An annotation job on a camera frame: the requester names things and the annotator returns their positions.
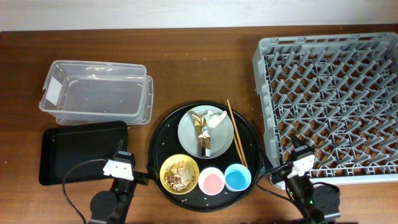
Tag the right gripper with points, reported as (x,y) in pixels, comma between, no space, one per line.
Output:
(294,139)

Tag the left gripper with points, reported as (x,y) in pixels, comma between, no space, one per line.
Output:
(117,151)

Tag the wooden chopstick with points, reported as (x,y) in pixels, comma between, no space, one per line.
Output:
(238,150)
(236,132)

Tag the yellow bowl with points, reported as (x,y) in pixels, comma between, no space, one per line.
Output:
(174,159)

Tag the food scraps pile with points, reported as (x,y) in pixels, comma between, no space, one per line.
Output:
(180,176)

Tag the blue cup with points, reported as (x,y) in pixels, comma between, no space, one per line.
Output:
(237,177)

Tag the grey round plate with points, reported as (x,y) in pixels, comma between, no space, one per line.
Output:
(221,137)

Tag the gold foil wrapper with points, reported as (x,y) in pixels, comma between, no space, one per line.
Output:
(202,134)

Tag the white napkin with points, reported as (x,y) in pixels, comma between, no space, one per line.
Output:
(213,119)

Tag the pink cup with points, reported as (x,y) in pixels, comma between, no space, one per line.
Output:
(211,181)

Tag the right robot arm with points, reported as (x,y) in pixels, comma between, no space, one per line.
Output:
(318,202)

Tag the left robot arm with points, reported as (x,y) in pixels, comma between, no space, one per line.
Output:
(112,206)

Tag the grey plastic dishwasher rack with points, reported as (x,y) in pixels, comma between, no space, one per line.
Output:
(337,93)

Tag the black rectangular tray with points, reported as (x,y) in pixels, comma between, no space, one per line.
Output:
(65,147)

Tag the clear plastic bin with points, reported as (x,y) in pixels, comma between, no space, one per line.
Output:
(79,92)

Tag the round black serving tray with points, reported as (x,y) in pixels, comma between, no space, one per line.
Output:
(165,143)

